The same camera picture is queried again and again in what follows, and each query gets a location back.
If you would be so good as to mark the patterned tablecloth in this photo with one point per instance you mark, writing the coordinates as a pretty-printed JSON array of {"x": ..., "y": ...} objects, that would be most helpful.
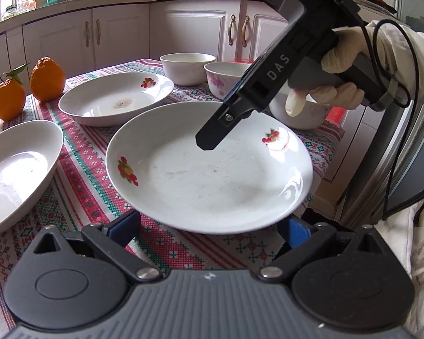
[{"x": 84, "y": 183}]

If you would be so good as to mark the white bowl with pink flowers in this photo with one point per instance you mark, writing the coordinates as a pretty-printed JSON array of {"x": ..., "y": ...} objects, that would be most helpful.
[{"x": 215, "y": 82}]

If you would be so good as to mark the orange with green leaf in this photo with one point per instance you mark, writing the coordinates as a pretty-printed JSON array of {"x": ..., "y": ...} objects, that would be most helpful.
[{"x": 9, "y": 100}]

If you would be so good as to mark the bumpy orange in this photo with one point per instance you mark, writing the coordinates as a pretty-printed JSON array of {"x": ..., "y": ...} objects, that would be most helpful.
[{"x": 46, "y": 81}]

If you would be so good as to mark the white plate with fruit print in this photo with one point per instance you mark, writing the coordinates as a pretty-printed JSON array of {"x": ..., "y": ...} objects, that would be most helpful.
[
  {"x": 102, "y": 95},
  {"x": 198, "y": 190},
  {"x": 17, "y": 169}
]

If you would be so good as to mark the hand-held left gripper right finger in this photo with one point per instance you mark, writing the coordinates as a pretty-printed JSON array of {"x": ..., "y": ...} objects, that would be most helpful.
[{"x": 298, "y": 232}]

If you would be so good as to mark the white kitchen cabinets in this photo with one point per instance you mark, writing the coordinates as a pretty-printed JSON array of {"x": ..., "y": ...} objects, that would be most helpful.
[{"x": 127, "y": 31}]

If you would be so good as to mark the person's right hand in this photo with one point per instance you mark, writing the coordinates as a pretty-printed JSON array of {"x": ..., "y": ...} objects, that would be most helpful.
[{"x": 349, "y": 47}]

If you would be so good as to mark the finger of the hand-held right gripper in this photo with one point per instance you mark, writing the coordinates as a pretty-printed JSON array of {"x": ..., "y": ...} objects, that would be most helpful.
[{"x": 215, "y": 130}]

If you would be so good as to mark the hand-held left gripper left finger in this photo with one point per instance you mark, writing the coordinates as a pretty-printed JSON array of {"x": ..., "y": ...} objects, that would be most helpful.
[{"x": 123, "y": 226}]

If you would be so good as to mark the person's right forearm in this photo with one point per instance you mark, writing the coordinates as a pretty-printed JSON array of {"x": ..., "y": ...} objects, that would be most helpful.
[{"x": 413, "y": 63}]

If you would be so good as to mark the steel pot with lid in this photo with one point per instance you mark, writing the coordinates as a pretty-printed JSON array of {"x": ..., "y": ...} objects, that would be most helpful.
[{"x": 372, "y": 3}]

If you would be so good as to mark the cream jacket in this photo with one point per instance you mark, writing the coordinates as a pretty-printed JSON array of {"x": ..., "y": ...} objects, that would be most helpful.
[{"x": 420, "y": 254}]

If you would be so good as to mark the large white bowl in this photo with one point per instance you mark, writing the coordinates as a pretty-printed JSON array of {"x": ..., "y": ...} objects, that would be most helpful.
[{"x": 187, "y": 72}]

